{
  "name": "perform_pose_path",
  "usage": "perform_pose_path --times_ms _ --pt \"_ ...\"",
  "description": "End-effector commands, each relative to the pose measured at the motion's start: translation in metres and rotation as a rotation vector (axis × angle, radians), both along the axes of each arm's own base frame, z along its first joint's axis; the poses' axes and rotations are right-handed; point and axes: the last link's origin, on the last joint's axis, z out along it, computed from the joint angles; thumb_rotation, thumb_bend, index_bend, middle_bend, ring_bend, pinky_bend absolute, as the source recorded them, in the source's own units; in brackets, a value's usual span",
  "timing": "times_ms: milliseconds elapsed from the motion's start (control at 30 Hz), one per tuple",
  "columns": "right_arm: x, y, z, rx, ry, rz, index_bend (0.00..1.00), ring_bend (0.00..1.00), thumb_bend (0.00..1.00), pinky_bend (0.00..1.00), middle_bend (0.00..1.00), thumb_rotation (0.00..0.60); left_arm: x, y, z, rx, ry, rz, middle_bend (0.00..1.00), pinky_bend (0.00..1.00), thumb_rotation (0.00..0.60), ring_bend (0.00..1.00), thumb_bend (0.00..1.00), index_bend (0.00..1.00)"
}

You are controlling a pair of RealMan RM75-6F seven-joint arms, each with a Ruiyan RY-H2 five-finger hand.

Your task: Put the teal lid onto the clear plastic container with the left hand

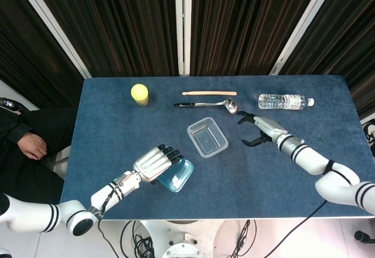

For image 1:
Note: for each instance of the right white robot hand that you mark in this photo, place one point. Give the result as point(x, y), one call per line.
point(268, 127)

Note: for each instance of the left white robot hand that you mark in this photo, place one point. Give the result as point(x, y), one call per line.
point(150, 164)

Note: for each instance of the blue translucent plastic lid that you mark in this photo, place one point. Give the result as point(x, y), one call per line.
point(177, 177)

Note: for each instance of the clear plastic container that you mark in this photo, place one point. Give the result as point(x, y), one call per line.
point(208, 137)

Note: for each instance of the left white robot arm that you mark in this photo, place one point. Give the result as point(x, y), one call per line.
point(58, 211)

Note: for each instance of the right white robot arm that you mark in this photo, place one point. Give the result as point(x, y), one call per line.
point(331, 181)

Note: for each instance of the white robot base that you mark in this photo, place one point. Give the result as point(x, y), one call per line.
point(183, 240)

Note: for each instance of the clear plastic water bottle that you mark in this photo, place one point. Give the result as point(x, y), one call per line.
point(281, 101)

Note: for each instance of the blue table cloth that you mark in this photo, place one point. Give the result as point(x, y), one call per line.
point(249, 181)

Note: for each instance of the wooden stick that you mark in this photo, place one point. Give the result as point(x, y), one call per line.
point(209, 93)

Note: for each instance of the yellow-lidded jar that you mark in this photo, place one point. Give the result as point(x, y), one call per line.
point(139, 93)

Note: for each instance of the black and white printed object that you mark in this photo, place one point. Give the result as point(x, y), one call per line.
point(369, 136)

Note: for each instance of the person in black clothes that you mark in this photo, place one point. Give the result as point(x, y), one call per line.
point(49, 129)

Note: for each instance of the small black floor object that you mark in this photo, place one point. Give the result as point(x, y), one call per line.
point(361, 237)

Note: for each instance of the dark pleated curtain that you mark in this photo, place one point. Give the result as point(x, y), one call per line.
point(132, 20)

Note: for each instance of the chrome chair armrest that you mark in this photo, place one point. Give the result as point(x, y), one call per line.
point(10, 104)

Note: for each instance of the white metal frame post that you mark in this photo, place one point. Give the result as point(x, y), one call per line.
point(183, 20)
point(304, 26)
point(58, 32)

